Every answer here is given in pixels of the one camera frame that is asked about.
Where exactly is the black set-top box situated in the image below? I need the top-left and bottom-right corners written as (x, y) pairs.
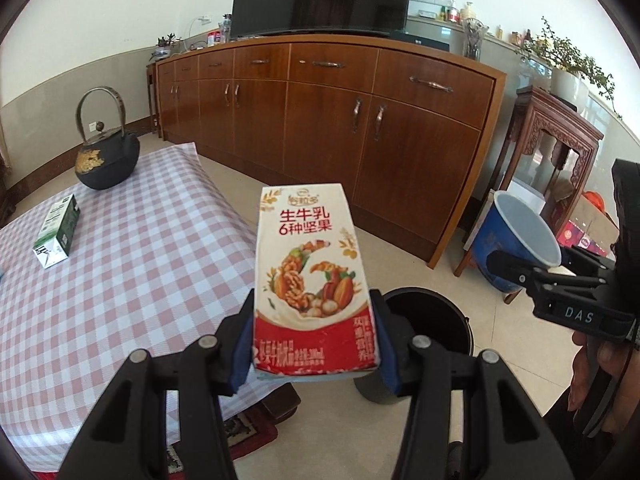
top-left (390, 30), bottom-right (451, 52)

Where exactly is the purple box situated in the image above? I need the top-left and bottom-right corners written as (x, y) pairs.
top-left (559, 224), bottom-right (610, 257)

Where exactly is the red white drink carton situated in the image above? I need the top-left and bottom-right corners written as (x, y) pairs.
top-left (252, 182), bottom-right (383, 383)

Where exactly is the red patterned rug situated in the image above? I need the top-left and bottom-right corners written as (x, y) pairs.
top-left (165, 400), bottom-right (278, 476)

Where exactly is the person's dark clothing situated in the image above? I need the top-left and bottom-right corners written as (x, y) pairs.
top-left (542, 385), bottom-right (640, 480)

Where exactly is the small plant in porcelain pot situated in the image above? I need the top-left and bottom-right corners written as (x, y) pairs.
top-left (154, 32), bottom-right (182, 61)

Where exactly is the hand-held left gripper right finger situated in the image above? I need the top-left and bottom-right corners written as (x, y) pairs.
top-left (370, 287), bottom-right (586, 480)

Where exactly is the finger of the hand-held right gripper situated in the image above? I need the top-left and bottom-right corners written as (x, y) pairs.
top-left (559, 246), bottom-right (617, 281)
top-left (487, 250), bottom-right (551, 292)

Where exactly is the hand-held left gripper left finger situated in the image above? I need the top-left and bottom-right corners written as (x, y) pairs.
top-left (47, 290), bottom-right (256, 480)

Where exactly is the clear glass vase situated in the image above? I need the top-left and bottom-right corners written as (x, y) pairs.
top-left (461, 17), bottom-right (490, 61)

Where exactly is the black cast iron teapot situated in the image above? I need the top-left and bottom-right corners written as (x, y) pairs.
top-left (74, 86), bottom-right (141, 191)

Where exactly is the carved wooden plant stand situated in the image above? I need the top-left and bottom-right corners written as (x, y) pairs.
top-left (452, 85), bottom-right (605, 306)

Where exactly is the pink checked tablecloth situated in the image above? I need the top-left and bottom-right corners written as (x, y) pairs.
top-left (0, 142), bottom-right (296, 471)

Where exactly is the potted green plant white pot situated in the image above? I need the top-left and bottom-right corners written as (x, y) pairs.
top-left (515, 17), bottom-right (621, 117)

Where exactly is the black trash bin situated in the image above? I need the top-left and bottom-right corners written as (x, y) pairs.
top-left (352, 287), bottom-right (473, 405)

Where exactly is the wooden table base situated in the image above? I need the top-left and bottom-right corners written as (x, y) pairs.
top-left (220, 380), bottom-right (302, 427)

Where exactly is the person's right hand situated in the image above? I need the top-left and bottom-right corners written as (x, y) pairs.
top-left (570, 329), bottom-right (640, 411)

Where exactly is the small dark wooden side table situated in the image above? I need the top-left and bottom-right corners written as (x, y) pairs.
top-left (146, 60), bottom-right (162, 139)

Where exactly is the plain blue paper cup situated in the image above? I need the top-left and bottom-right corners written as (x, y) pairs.
top-left (472, 191), bottom-right (563, 293)

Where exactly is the long wooden sideboard cabinet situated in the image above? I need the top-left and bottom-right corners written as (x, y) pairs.
top-left (155, 30), bottom-right (508, 266)

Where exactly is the green white milk carton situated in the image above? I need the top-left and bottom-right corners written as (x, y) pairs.
top-left (32, 194), bottom-right (81, 270)

